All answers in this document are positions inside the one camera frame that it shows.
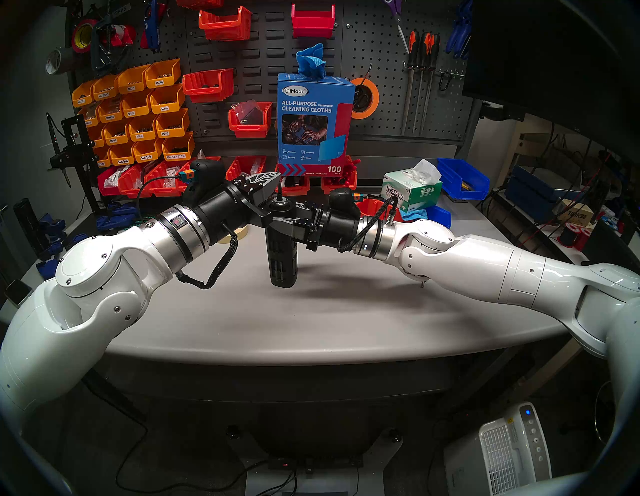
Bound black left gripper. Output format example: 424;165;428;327
192;171;282;247

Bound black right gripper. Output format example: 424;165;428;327
266;201;362;252

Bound black electric screwdriver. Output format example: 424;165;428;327
265;195;300;289

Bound orange black screwdriver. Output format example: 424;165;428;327
422;34;441;133
414;32;431;135
402;31;419;136

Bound beige masking tape roll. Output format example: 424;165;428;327
217;224;249;246

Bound clear plastic bag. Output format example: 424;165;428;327
235;100;264;126

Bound yellow bin labelled M4 HEX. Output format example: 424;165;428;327
161;131;196;162

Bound Kimtech tissue box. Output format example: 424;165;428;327
383;159;443;212

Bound yellow bin labelled M3-6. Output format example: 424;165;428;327
155;107;191;139

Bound blue cleaning cloths box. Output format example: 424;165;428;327
277;73;356;177

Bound yellow bin labelled M2.5-5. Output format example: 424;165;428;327
132;138;164;164

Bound yellow bin labelled M3-4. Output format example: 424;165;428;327
150;83;186;115

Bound yellow bin labelled M3-8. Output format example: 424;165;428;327
127;115;158;142

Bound small blue plastic bin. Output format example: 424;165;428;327
426;205;452;230

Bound orange tape roll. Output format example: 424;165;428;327
350;77;380;120

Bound blue microfiber cloth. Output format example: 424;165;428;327
296;43;327;80

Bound yellow bin labelled M2.5-6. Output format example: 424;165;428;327
109;143;136;167

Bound dark grey pegboard panel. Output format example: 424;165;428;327
67;0;481;146

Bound yellow bin labelled M4-6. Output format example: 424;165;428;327
121;91;152;118

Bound yellow bin labelled M3X6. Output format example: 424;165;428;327
145;59;182;89

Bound large blue plastic bin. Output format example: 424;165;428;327
436;158;491;202

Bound yellow bin labelled M3X8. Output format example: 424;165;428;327
117;65;149;95

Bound crimson plastic storage bin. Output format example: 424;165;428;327
291;4;337;39

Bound black metal stand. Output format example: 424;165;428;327
47;112;101;213

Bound red white tape roll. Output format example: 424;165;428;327
107;25;137;48

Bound black clamp tool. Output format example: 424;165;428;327
90;14;132;76

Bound dark blue crate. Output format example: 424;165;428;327
505;165;586;216

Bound black cylindrical object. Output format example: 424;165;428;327
12;198;48;261

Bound red yellow tape roll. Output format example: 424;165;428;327
71;19;98;54

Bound smartphone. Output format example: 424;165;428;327
5;279;33;307

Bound red thread spool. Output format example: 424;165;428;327
559;222;593;251

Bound cardboard box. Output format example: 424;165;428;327
552;199;596;227

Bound black monitor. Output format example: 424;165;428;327
462;0;640;163

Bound white air purifier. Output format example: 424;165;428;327
442;402;553;496

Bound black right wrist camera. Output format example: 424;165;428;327
327;187;368;216

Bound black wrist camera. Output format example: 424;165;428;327
179;159;226;206
327;187;368;216

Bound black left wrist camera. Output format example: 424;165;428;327
179;159;226;206

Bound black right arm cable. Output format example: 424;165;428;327
337;195;399;253

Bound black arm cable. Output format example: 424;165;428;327
337;195;399;253
136;175;240;291

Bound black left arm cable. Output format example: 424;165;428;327
136;175;240;291

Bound blue handled tool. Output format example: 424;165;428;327
145;0;162;53

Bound purple handled scissors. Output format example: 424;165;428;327
384;0;411;53

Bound silver duct tape roll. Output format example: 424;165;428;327
46;47;76;76

